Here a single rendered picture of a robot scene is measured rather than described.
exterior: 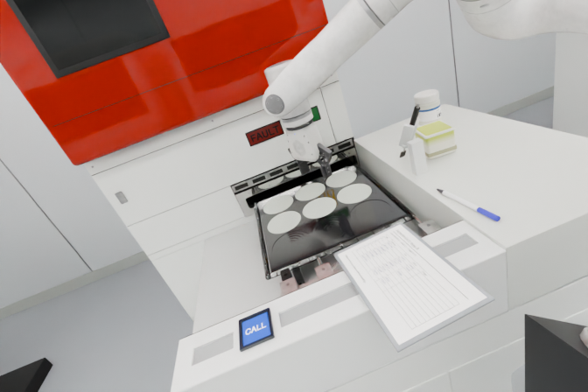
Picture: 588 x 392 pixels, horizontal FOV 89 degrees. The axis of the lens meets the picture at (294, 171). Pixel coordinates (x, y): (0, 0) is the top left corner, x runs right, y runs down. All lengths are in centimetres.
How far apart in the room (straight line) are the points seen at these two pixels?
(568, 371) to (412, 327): 15
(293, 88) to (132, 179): 61
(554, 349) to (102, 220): 286
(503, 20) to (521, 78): 296
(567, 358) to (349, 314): 25
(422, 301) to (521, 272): 20
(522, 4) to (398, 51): 219
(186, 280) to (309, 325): 79
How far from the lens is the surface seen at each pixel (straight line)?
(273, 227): 86
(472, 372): 76
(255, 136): 97
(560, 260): 68
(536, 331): 45
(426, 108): 101
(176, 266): 120
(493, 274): 60
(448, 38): 302
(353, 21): 70
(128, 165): 104
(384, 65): 273
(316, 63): 69
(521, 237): 60
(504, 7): 62
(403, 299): 50
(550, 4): 58
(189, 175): 102
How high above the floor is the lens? 136
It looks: 24 degrees down
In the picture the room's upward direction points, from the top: 20 degrees counter-clockwise
